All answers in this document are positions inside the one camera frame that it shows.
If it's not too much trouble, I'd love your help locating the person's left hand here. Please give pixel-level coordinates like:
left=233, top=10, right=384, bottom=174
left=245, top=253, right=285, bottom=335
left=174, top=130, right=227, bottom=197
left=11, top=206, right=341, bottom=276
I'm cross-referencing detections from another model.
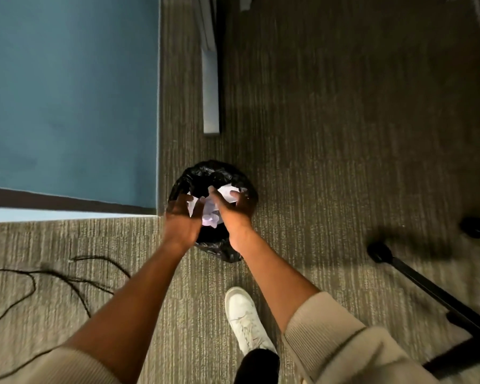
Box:
left=162, top=192, right=206, bottom=252

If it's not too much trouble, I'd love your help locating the person's right hand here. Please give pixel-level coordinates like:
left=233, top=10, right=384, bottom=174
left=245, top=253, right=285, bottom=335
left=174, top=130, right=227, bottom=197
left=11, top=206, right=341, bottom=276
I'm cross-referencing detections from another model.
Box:
left=207, top=186, right=257, bottom=241

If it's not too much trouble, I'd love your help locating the white paper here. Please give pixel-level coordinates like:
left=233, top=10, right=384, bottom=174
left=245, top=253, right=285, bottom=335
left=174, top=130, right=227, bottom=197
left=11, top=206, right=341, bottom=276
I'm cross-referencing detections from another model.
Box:
left=186, top=184, right=241, bottom=229

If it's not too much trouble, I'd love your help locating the person's left forearm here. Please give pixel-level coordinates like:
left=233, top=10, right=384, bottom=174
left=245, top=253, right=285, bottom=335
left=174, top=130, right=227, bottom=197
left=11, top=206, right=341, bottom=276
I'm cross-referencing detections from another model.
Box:
left=62, top=236, right=199, bottom=384

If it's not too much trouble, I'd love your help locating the person's right forearm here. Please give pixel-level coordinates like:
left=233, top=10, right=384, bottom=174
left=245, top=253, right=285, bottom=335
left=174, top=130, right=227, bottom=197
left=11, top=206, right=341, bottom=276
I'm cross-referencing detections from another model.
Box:
left=227, top=228, right=321, bottom=333

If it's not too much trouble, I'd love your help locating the trash bin with black bag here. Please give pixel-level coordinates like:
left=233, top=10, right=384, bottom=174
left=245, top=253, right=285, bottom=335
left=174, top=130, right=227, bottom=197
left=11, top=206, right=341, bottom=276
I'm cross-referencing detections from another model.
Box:
left=167, top=160, right=260, bottom=264

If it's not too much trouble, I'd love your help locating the long gray desk leg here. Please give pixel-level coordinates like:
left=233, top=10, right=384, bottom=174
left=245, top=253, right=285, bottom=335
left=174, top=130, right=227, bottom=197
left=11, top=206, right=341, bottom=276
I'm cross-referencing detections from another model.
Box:
left=194, top=0, right=222, bottom=137

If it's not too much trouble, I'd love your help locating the white sneaker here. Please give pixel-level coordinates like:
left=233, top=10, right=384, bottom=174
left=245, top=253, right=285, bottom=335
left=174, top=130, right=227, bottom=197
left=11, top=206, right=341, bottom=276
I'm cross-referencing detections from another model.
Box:
left=224, top=286, right=279, bottom=357

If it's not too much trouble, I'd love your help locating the black trouser leg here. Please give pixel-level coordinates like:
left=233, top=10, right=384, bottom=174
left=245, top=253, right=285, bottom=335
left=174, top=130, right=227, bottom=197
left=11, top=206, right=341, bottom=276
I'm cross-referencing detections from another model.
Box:
left=234, top=348, right=281, bottom=384

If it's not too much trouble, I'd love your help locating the person's right beige sleeve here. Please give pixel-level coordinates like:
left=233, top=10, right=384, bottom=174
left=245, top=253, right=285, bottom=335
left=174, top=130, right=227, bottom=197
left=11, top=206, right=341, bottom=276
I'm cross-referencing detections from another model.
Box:
left=282, top=291, right=441, bottom=384

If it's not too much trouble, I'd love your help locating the person's beige sleeve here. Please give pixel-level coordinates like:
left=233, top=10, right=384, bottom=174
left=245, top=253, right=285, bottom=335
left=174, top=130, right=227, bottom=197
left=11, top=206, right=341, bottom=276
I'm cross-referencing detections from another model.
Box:
left=282, top=291, right=441, bottom=384
left=0, top=345, right=123, bottom=384

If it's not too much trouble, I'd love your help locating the person's left beige sleeve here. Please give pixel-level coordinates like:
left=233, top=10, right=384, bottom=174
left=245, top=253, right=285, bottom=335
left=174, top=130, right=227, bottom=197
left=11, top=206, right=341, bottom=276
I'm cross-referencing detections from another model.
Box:
left=0, top=345, right=123, bottom=384

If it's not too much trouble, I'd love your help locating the black office chair base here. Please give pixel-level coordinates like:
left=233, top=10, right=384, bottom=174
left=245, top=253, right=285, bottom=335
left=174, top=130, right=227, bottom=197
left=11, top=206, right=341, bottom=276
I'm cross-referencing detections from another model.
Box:
left=366, top=216, right=480, bottom=381

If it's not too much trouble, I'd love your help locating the black cable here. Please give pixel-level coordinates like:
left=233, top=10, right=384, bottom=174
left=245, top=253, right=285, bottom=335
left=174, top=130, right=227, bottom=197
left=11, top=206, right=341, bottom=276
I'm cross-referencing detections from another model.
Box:
left=0, top=255, right=132, bottom=373

